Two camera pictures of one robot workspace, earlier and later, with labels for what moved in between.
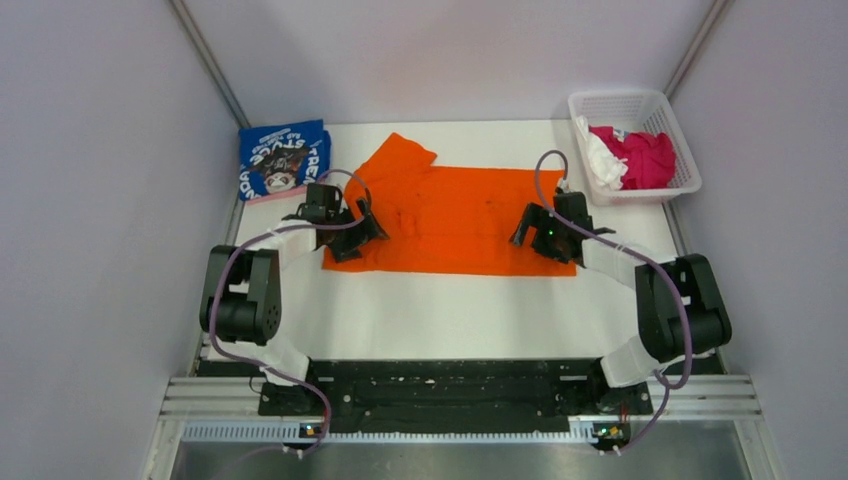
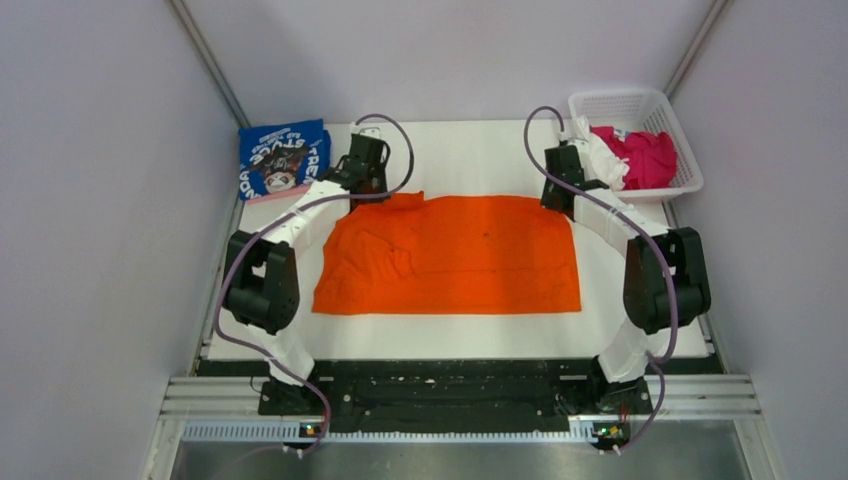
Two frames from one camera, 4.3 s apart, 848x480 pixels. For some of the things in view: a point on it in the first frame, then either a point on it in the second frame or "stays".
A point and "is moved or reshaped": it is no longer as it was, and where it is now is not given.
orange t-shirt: (441, 219) is moved or reshaped
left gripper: (361, 233) → (382, 172)
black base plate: (452, 391) stays
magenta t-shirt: (650, 160) stays
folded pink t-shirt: (280, 195) stays
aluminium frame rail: (724, 404) stays
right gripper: (531, 218) → (546, 200)
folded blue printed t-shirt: (280, 157) stays
